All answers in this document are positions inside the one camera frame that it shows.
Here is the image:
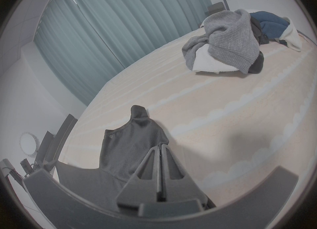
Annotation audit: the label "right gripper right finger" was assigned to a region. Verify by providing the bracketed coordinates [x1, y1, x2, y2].
[161, 145, 210, 206]

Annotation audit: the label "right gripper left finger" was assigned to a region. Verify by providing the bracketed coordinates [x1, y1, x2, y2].
[116, 146, 162, 207]

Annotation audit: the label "black T-shirt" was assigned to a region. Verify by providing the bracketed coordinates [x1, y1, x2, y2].
[56, 105, 171, 199]

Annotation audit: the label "bed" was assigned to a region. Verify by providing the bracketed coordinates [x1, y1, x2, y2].
[59, 0, 315, 209]

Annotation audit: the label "pile of clothes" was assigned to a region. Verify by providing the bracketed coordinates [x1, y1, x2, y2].
[181, 9, 302, 74]

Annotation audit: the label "blue-green curtain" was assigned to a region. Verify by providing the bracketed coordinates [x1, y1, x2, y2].
[62, 0, 219, 68]
[33, 0, 125, 107]

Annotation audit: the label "grey bedside table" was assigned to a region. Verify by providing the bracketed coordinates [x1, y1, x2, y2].
[206, 1, 224, 16]

